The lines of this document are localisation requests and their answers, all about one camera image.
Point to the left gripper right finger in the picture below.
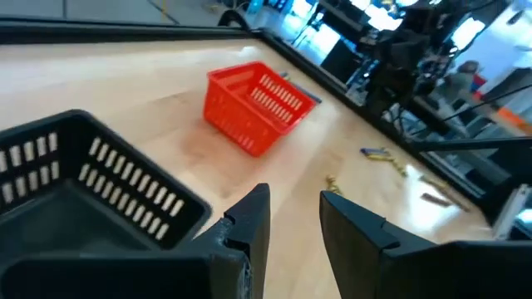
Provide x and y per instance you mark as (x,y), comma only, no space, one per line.
(415,270)

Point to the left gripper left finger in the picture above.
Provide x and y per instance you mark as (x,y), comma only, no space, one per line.
(166,278)

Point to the brown crayon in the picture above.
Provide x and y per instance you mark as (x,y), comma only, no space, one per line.
(435,199)

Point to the yellow-green crayon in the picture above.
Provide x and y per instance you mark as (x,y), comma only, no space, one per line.
(332,184)

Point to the silver extrusion bar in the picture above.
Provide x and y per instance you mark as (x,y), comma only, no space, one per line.
(511,212)

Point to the black slotted plastic basket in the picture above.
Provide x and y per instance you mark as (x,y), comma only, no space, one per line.
(62,216)

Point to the red slotted plastic basket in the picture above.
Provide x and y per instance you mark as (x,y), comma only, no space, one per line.
(232,116)

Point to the person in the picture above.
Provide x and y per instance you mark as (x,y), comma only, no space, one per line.
(465,79)

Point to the black computer case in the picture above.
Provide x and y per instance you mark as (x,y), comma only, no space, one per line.
(338,62)

